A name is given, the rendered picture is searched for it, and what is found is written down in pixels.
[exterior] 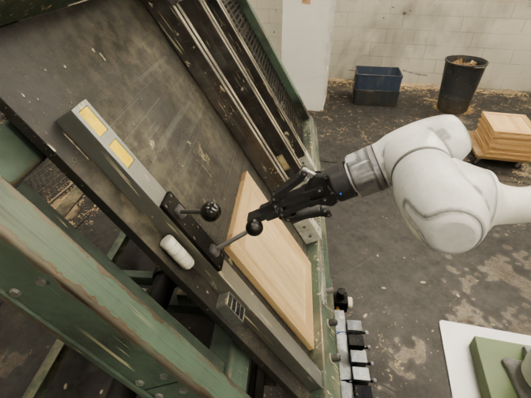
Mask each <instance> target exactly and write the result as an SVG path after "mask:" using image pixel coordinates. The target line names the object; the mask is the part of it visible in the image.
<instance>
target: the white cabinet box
mask: <svg viewBox="0 0 531 398"><path fill-rule="evenodd" d="M335 5H336V0H283V14H282V46H281V61H282V63H283V65H284V67H285V69H286V71H287V72H288V75H289V76H290V78H291V80H292V83H293V84H294V85H295V87H296V90H297V92H298V93H299V96H300V97H301V99H302V101H303V103H304V105H305V107H306V109H307V110H308V111H322V109H323V107H324V103H325V100H326V93H327V85H328V76H329V68H330V53H331V45H332V37H333V22H334V14H335Z"/></svg>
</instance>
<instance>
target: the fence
mask: <svg viewBox="0 0 531 398"><path fill-rule="evenodd" d="M84 107H88V108H89V109H90V111H91V112H92V113H93V114H94V115H95V116H96V117H97V118H98V119H99V120H100V121H101V123H102V124H103V125H104V126H105V127H106V128H107V130H106V131H105V133H104V134H103V135H102V136H101V137H100V136H99V135H98V134H97V133H96V131H95V130H94V129H93V128H92V127H91V126H90V125H89V124H88V123H87V122H86V121H85V120H84V119H83V118H82V116H81V115H80V114H79V113H78V112H79V111H80V110H82V109H83V108H84ZM55 121H56V122H57V123H58V124H59V125H60V126H61V127H62V128H63V129H64V130H65V132H66V133H67V134H68V135H69V136H70V137H71V138H72V139H73V140H74V141H75V142H76V143H77V144H78V146H79V147H80V148H81V149H82V150H83V151H84V152H85V153H86V154H87V155H88V156H89V157H90V158H91V160H92V161H93V162H94V163H95V164H96V165H97V166H98V167H99V168H100V169H101V170H102V171H103V172H104V174H105V175H106V176H107V177H108V178H109V179H110V180H111V181H113V183H114V184H116V186H117V187H118V188H119V189H120V190H121V191H122V192H123V193H124V194H125V195H126V196H127V197H128V198H129V199H130V201H131V202H132V203H133V204H134V205H135V206H136V207H137V208H138V209H139V210H140V211H141V212H142V214H143V215H144V216H145V217H146V218H147V219H148V220H149V221H150V222H151V223H152V224H153V225H154V226H155V227H156V229H157V230H158V231H159V232H160V233H161V234H162V235H163V236H164V237H165V236H167V235H172V236H173V237H174V238H175V239H176V240H177V241H178V242H179V243H180V245H181V246H182V247H183V248H184V249H185V250H186V251H187V252H188V253H189V254H190V256H191V257H192V258H193V259H194V265H193V267H194V269H195V270H196V271H197V272H198V273H199V274H200V275H201V276H202V277H203V278H204V279H205V280H206V281H207V283H208V284H209V285H210V286H211V287H212V288H213V289H214V290H215V291H216V292H217V293H218V294H222V293H225V292H228V291H230V292H231V293H232V295H233V296H234V297H235V298H236V299H237V300H238V301H239V302H240V304H241V305H242V306H243V307H244V308H245V313H244V319H243V320H244V321H245V322H246V324H247V325H248V326H249V327H250V328H251V329H252V330H253V331H254V332H255V333H256V334H257V335H258V336H259V338H260V339H261V340H262V341H263V342H264V343H265V344H266V345H267V346H268V347H269V348H270V349H271V350H272V352H273V353H274V354H275V355H276V356H277V357H278V358H279V359H280V360H281V361H282V362H283V363H284V364H285V365H286V366H287V367H288V368H289V369H290V370H291V371H292V372H293V373H294V374H295V375H296V376H297V377H298V379H299V380H300V381H301V382H302V383H303V384H304V385H305V386H306V387H307V388H308V389H309V390H310V391H312V390H316V389H322V371H321V370H320V369H319V368H318V367H317V366H316V365H315V364H314V363H313V362H312V361H311V359H310V358H309V357H308V356H307V354H306V353H305V352H304V351H303V350H302V349H301V347H300V346H299V345H298V344H297V343H296V342H295V341H294V339H293V338H292V337H291V336H290V335H289V334H288V333H287V332H286V330H285V329H284V328H283V327H282V326H281V324H280V323H279V322H278V321H277V319H276V318H275V317H274V316H273V315H272V314H271V313H270V312H269V311H268V310H267V309H266V307H265V306H264V305H263V304H262V303H261V301H260V300H259V299H258V298H257V297H256V295H255V294H254V293H253V292H252V291H251V289H250V288H249V287H248V286H247V285H246V284H245V283H244V282H243V281H242V280H241V278H240V277H239V276H238V275H237V274H236V272H235V271H234V270H233V269H232V268H231V266H230V265H229V264H228V263H227V262H226V260H224V263H223V267H222V270H221V271H219V272H218V271H217V270H216V269H215V268H214V267H213V266H212V265H211V264H210V263H209V262H208V261H207V260H206V259H205V257H204V256H203V255H202V254H201V253H200V252H199V251H198V249H197V248H196V247H195V246H194V245H193V244H192V243H191V242H190V240H189V239H188V238H187V237H186V236H185V235H184V234H183V233H182V232H181V231H180V230H179V229H178V228H177V227H176V225H175V224H174V223H173V222H172V221H171V220H170V219H169V217H168V216H167V215H166V214H165V213H164V212H163V211H162V209H161V208H160V204H161V202H162V200H163V199H164V196H165V194H166V191H165V190H164V189H163V188H162V187H161V185H160V184H159V183H158V182H157V181H156V180H155V178H154V177H153V176H151V174H150V173H149V172H148V171H147V170H146V169H145V167H144V166H143V165H142V164H141V162H140V161H139V160H138V159H137V158H136V156H135V155H134V154H133V153H132V152H131V151H130V150H129V149H128V148H127V147H126V145H125V144H124V143H123V142H122V141H121V139H120V138H119V137H118V136H117V135H116V134H115V132H114V131H113V130H112V129H111V127H110V126H109V125H108V124H107V123H106V122H105V121H104V120H103V119H102V118H101V117H100V115H99V114H98V113H97V112H96V110H95V109H94V108H93V107H92V106H91V104H90V103H89V102H88V101H87V100H86V99H84V100H82V101H81V102H80V103H78V104H77V105H75V106H74V107H72V108H70V109H69V110H68V111H67V112H66V113H65V114H63V115H62V116H60V117H59V118H57V119H56V120H55ZM114 139H116V140H117V142H118V143H120V145H121V146H122V147H123V148H124V149H125V150H126V151H127V152H128V154H129V155H130V156H131V157H132V158H133V160H134V161H133V162H132V163H131V165H130V166H129V167H127V166H126V165H125V164H124V163H123V162H122V161H121V160H120V158H118V157H117V156H116V154H115V153H114V152H113V151H112V150H111V149H110V148H109V146H108V145H109V144H110V143H111V142H112V141H113V140H114Z"/></svg>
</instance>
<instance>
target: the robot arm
mask: <svg viewBox="0 0 531 398"><path fill-rule="evenodd" d="M471 149H472V142H471V139H470V136H469V133H468V131H467V129H466V128H465V126H464V125H463V123H462V122H461V121H460V120H459V119H458V118H457V117H456V116H454V115H437V116H433V117H430V118H424V119H421V120H419V121H416V122H413V123H410V124H408V125H406V126H402V127H401V128H399V129H397V130H394V131H393V132H391V133H388V134H387V135H385V136H384V137H383V138H381V139H380V140H379V141H377V142H375V143H374V144H372V145H369V146H366V147H365V148H362V149H360V150H358V151H356V152H353V153H351V154H349V155H347V156H346V157H345V162H344V161H341V162H340V163H336V164H334V165H333V166H330V167H327V168H326V169H325V170H324V171H315V172H313V171H310V170H308V169H307V166H306V165H303V166H302V167H301V168H300V169H299V171H298V173H296V174H295V175H293V176H292V177H291V178H290V179H288V180H287V181H286V182H284V183H283V184H281V185H280V186H278V187H277V188H276V189H275V190H273V191H272V195H271V201H269V202H266V203H265V204H262V205H260V207H259V208H258V209H256V210H254V211H252V212H249V213H248V216H247V222H248V221H249V220H251V219H258V220H260V221H261V222H262V221H264V220H267V221H270V220H274V219H276V218H279V219H280V220H282V219H283V218H284V219H285V221H286V222H292V221H297V220H305V219H310V218H315V217H320V216H322V217H331V216H332V213H331V209H332V206H334V205H335V204H336V203H337V202H338V201H341V202H342V201H347V200H348V199H351V198H354V197H357V196H358V193H359V195H360V196H361V197H367V196H369V195H372V194H373V193H377V192H379V191H382V190H386V189H388V188H390V187H393V191H394V197H395V201H396V203H397V207H398V209H399V211H400V213H401V216H402V218H403V220H404V221H405V224H406V225H407V227H408V228H409V230H410V231H411V232H412V234H413V235H414V236H415V237H416V238H417V239H418V241H420V242H421V243H422V244H423V245H425V246H426V247H427V248H429V249H431V250H433V251H435V252H437V253H443V254H460V253H465V252H468V251H470V250H472V249H474V248H475V247H477V246H478V245H479V244H480V243H481V242H482V241H483V239H484V237H485V236H486V234H487V233H488V232H489V231H490V230H491V228H492V227H493V226H495V225H501V224H516V223H530V222H531V186H527V187H515V186H507V185H504V184H502V183H500V182H499V180H498V179H497V177H496V175H495V174H494V173H493V172H492V171H490V170H486V169H483V168H481V167H477V166H474V165H472V164H470V163H466V162H464V161H462V160H463V159H464V158H465V157H466V156H467V155H468V154H469V153H470V151H471ZM309 178H310V179H309ZM307 179H309V180H308V182H307V183H306V184H303V185H302V186H301V187H300V188H297V189H295V190H292V189H294V188H295V187H297V186H298V185H299V184H300V183H301V182H302V181H303V180H304V181H306V180H307ZM290 190H292V191H290ZM289 191H290V192H289ZM316 205H317V206H316ZM522 353H523V356H524V360H523V361H521V360H515V359H510V358H507V357H505V358H503V359H502V360H501V363H502V365H503V367H504V368H505V369H506V371H507V373H508V375H509V378H510V380H511V383H512V385H513V387H514V390H515V392H516V394H517V396H518V398H531V347H530V346H525V347H523V348H522Z"/></svg>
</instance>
